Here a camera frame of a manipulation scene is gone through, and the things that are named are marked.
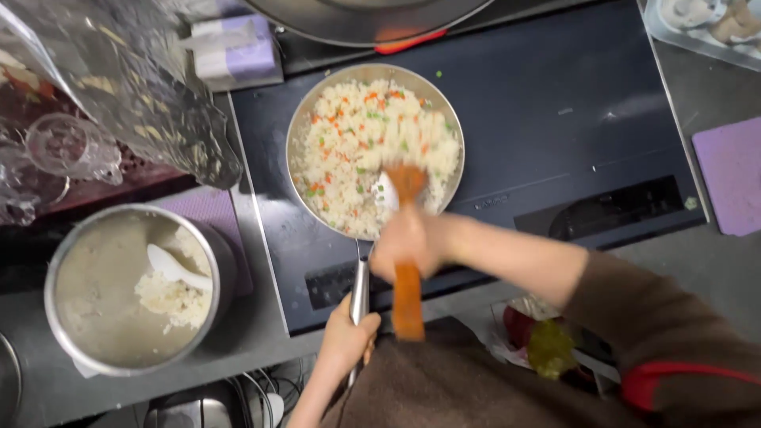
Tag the person's right hand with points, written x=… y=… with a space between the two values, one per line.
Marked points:
x=407 y=243

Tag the person's left hand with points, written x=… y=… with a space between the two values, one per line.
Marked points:
x=346 y=337

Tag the person's right fingers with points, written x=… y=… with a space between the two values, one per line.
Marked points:
x=386 y=258

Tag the person's left fingers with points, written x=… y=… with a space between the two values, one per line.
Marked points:
x=368 y=330

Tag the wooden spatula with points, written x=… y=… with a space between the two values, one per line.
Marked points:
x=408 y=255

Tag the steel frying pan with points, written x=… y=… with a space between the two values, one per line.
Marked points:
x=371 y=148

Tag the fried rice with vegetables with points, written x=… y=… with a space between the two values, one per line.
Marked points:
x=374 y=151

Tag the black induction cooktop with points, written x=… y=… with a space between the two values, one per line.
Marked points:
x=475 y=154

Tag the plastic bag with vegetables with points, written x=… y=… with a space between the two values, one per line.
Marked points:
x=544 y=342

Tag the purple mat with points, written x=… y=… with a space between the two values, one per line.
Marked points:
x=214 y=220
x=732 y=175

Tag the cooked white rice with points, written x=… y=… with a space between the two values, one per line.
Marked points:
x=173 y=297

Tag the white rice spoon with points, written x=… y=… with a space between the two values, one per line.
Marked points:
x=175 y=268

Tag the steel rice pot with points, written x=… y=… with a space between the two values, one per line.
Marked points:
x=134 y=288

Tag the large steel wok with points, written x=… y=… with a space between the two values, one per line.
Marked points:
x=365 y=21

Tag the white purple box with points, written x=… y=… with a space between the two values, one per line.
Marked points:
x=235 y=50

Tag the clear plastic bag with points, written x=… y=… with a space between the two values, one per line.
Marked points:
x=131 y=83

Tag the clear glass cup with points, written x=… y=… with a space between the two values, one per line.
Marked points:
x=68 y=148

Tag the clear tray with items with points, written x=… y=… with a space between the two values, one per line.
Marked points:
x=707 y=27

